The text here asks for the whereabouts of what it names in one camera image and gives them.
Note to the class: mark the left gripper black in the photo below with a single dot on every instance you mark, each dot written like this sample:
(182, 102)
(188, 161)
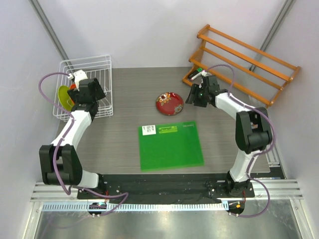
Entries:
(99, 94)

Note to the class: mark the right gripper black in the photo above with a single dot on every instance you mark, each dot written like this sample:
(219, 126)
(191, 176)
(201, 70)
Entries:
(193, 98)

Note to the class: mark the red floral plate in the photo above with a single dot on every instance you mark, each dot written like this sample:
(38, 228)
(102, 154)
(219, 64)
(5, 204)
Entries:
(169, 103)

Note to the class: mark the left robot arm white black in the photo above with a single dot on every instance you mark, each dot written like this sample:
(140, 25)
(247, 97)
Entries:
(59, 162)

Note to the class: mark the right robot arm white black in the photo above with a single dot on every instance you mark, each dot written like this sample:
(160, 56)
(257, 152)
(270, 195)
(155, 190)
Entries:
(253, 130)

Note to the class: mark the orange wooden shelf rack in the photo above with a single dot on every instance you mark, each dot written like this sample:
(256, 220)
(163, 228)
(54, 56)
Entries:
(260, 75)

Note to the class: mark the lime green plate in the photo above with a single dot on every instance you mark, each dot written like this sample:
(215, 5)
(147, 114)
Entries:
(64, 98)

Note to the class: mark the green capped marker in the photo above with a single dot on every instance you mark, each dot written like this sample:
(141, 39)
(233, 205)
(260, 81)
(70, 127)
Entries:
(193, 75)

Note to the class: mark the green cutting mat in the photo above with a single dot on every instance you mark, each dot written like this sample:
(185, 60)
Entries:
(169, 146)

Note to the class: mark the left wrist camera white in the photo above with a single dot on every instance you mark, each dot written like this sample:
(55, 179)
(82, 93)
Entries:
(77, 76)

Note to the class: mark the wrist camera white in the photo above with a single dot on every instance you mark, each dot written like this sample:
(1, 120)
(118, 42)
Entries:
(203, 74)
(77, 76)

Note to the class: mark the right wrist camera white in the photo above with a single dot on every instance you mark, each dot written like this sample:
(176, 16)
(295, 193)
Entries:
(203, 74)

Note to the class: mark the white wire dish rack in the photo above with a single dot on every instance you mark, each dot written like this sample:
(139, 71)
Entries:
(99, 67)

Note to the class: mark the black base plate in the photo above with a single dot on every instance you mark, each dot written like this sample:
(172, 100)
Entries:
(167, 189)

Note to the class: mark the perforated cable duct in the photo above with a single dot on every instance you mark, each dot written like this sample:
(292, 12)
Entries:
(88, 206)

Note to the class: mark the aluminium rail frame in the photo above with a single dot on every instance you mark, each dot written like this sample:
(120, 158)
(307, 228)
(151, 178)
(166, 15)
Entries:
(279, 189)

